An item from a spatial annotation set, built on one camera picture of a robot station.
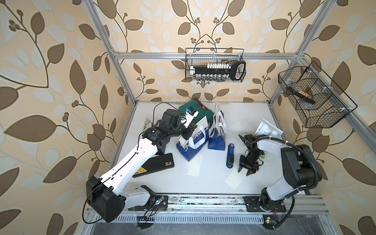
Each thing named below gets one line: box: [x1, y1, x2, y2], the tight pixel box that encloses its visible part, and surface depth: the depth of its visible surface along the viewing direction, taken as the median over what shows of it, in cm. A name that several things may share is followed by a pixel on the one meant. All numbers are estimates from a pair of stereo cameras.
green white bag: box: [254, 118, 284, 138], surface depth 80 cm
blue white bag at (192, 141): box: [176, 116, 210, 162], surface depth 78 cm
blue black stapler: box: [226, 142, 235, 169], surface depth 92 cm
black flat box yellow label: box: [132, 152, 175, 178], surface depth 88 cm
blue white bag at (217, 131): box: [208, 101, 227, 151], surface depth 91 cm
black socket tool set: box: [189, 60, 246, 81], surface depth 86 cm
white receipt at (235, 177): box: [224, 166, 247, 191], surface depth 84 cm
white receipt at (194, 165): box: [186, 153, 203, 177], surface depth 90 cm
